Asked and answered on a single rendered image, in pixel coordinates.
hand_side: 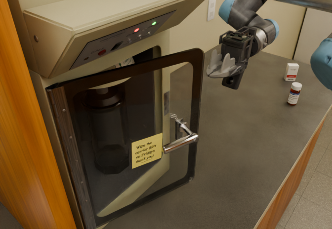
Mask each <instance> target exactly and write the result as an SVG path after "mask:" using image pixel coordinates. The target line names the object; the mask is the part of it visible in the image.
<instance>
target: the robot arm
mask: <svg viewBox="0 0 332 229"><path fill-rule="evenodd" d="M275 1H280V2H284V3H289V4H293V5H298V6H303V7H307V8H311V9H316V10H320V11H325V12H329V13H332V0H275ZM266 2H267V0H225V1H224V2H223V3H222V5H221V6H220V8H219V11H218V15H219V16H220V17H221V18H222V19H223V20H224V21H225V22H226V23H227V24H229V25H230V26H231V27H233V28H234V29H235V30H236V31H235V32H234V31H230V30H229V31H227V32H225V33H223V34H222V35H220V37H219V44H221V43H222V45H221V53H220V54H217V51H216V49H215V50H214V51H213V52H212V54H211V58H210V63H209V65H208V67H207V72H206V75H207V76H208V77H210V78H222V77H223V81H222V85H223V86H226V87H229V88H231V89H235V90H237V89H238V88H239V85H240V82H241V79H242V76H243V73H244V71H245V69H246V68H247V65H248V59H249V58H250V57H252V56H253V55H255V54H257V53H258V52H260V51H261V50H262V49H264V48H265V47H266V46H268V45H270V44H271V43H272V42H273V41H274V40H275V39H276V38H277V36H278V34H279V26H278V24H277V22H276V21H274V20H272V19H263V18H261V17H260V16H259V15H258V14H256V12H257V11H258V10H259V9H260V8H261V7H262V6H263V5H264V4H265V3H266ZM225 34H226V36H225V37H224V38H222V37H223V36H224V35H225ZM310 64H311V68H312V71H313V73H314V74H315V76H316V77H317V79H318V80H319V81H320V82H321V83H322V84H323V85H324V86H325V87H326V88H327V89H329V90H331V91H332V33H331V34H330V35H329V36H328V37H327V38H326V39H324V40H323V41H322V42H321V43H320V45H319V47H318V48H317V49H316V50H315V51H314V53H313V54H312V56H311V59H310Z"/></svg>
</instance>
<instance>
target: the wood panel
mask: <svg viewBox="0 0 332 229"><path fill-rule="evenodd" d="M0 202H1V203H2V204H3V205H4V206H5V207H6V208H7V210H8V211H9V212H10V213H11V214H12V215H13V217H14V218H15V219H16V220H17V221H18V222H19V224H20V225H21V226H22V227H23V228H24V229H77V228H76V225H75V221H74V218H73V215H72V211H71V208H70V205H69V202H68V199H67V196H66V192H65V189H64V186H63V182H62V179H61V176H60V173H59V169H58V166H57V163H56V159H55V156H54V153H53V150H52V146H51V143H50V140H49V136H48V133H47V130H46V126H45V123H44V120H43V117H42V113H41V110H40V107H39V103H38V100H37V97H36V93H35V90H34V87H33V84H32V80H31V77H30V74H29V70H28V67H27V64H26V61H25V57H24V54H23V51H22V47H21V44H20V41H19V38H18V34H17V31H16V28H15V25H14V22H13V18H12V15H11V12H10V9H9V5H8V2H7V0H0Z"/></svg>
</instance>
